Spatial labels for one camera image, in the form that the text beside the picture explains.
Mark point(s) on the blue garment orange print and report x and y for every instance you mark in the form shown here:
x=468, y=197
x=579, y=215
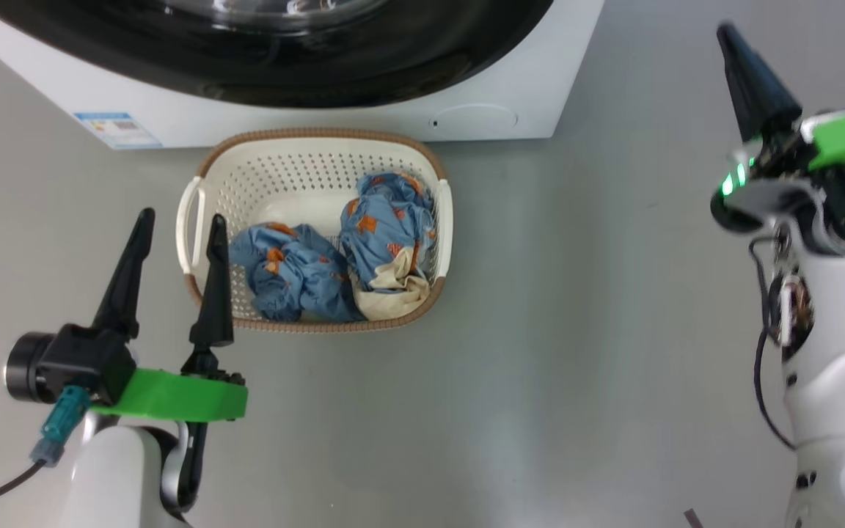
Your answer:
x=298, y=279

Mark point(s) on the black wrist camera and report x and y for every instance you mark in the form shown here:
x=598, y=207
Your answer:
x=760, y=202
x=78, y=359

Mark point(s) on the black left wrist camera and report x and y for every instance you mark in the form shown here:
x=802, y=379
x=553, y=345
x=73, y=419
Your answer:
x=78, y=359

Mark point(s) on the blue and cream garment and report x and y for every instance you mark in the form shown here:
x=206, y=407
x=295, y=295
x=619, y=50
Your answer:
x=386, y=220

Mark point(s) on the cream laundry basket brown rim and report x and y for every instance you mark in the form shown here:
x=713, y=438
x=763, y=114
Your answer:
x=283, y=176

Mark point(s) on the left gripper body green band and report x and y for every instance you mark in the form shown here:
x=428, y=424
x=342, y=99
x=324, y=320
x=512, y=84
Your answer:
x=173, y=396

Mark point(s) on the white washing machine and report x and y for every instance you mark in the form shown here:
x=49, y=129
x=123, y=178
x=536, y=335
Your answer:
x=525, y=88

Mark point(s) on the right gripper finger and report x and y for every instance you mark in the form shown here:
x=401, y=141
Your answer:
x=760, y=103

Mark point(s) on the blue energy label sticker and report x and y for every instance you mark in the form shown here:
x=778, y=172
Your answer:
x=118, y=130

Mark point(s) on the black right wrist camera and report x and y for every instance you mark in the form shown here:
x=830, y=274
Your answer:
x=760, y=202

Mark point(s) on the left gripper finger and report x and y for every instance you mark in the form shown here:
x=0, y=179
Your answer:
x=215, y=308
x=127, y=293

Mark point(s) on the dark glass washing machine door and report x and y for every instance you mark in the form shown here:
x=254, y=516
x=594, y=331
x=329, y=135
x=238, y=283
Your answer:
x=393, y=59

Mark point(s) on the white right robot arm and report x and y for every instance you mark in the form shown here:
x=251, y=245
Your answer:
x=840, y=381

